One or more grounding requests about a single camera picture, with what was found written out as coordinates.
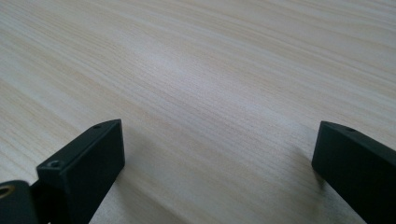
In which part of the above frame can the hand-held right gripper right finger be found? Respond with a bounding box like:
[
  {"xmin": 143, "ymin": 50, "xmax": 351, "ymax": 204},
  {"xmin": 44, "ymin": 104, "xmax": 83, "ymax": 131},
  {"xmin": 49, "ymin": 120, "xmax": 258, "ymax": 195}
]
[{"xmin": 311, "ymin": 120, "xmax": 396, "ymax": 224}]

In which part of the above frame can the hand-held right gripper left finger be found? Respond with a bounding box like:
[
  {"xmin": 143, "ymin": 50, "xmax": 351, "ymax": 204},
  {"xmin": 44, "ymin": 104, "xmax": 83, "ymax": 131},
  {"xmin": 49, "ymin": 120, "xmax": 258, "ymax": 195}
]
[{"xmin": 31, "ymin": 119, "xmax": 126, "ymax": 224}]

